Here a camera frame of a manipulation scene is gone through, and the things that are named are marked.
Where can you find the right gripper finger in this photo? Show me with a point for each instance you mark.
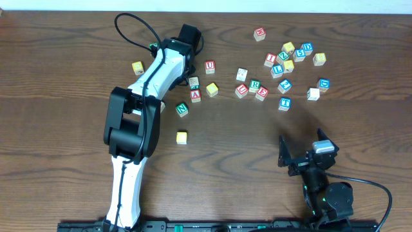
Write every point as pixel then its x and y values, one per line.
pixel 322 136
pixel 284 155

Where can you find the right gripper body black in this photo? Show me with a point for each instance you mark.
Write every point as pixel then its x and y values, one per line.
pixel 302 163

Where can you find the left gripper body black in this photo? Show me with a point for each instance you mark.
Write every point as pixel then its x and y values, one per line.
pixel 185 69

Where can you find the yellow C block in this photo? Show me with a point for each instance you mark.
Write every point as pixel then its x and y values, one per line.
pixel 181 137

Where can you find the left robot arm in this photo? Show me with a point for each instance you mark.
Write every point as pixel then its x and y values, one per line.
pixel 133 125

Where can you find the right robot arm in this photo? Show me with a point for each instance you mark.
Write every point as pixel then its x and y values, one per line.
pixel 330 202

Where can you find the white green picture block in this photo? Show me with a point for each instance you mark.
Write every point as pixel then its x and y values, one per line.
pixel 194 83

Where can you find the red U block upper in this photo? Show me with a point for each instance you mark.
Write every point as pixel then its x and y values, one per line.
pixel 210 67

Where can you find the red u block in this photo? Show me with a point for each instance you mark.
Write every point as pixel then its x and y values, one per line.
pixel 210 67
pixel 241 91

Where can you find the red A block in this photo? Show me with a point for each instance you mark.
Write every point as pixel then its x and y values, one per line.
pixel 195 95

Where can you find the yellow block centre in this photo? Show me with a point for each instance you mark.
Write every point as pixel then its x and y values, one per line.
pixel 212 89

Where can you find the green N block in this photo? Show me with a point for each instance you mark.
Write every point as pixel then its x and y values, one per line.
pixel 182 109

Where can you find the white block right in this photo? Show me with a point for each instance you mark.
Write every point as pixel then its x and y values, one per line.
pixel 313 94

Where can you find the green F block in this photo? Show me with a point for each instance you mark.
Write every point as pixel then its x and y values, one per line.
pixel 154 47

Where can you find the cream picture block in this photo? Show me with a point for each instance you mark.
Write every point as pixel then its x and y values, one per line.
pixel 162 106

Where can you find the blue T block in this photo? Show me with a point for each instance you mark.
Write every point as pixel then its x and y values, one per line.
pixel 284 104

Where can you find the blue D block right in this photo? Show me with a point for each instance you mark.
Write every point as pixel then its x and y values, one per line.
pixel 323 85

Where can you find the blue d block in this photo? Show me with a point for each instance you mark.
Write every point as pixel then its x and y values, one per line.
pixel 307 48
pixel 323 85

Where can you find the white picture block centre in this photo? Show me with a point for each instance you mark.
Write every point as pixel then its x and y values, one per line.
pixel 241 74

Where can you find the yellow block far left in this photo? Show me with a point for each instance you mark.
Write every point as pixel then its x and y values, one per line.
pixel 138 68

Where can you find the red U block lower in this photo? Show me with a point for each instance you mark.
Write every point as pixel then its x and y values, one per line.
pixel 241 91

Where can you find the blue 2 block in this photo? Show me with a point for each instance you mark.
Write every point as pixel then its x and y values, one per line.
pixel 284 86

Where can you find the green R block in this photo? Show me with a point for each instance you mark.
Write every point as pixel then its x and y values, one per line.
pixel 254 86

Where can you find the red E block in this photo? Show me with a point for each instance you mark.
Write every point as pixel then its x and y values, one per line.
pixel 261 93

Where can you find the yellow 8 block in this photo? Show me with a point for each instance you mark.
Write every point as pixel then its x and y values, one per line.
pixel 319 59

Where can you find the red block top right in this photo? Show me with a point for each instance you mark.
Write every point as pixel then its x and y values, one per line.
pixel 259 34

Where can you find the yellow block beside L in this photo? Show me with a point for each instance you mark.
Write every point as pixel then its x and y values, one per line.
pixel 288 66

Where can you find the blue L block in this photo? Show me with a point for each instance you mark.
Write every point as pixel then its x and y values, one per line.
pixel 276 71

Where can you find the red I block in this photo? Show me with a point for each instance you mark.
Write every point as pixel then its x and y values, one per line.
pixel 270 60

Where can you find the blue 5 block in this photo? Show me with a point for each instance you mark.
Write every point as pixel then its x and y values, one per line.
pixel 299 55

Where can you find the green Z block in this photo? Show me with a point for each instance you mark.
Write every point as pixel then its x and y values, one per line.
pixel 282 57

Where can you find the blue D block upper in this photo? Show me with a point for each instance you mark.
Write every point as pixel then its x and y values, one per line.
pixel 307 48

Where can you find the yellow block upper right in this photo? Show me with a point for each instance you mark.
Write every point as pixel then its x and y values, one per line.
pixel 288 48

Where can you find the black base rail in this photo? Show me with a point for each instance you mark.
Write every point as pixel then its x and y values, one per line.
pixel 277 225

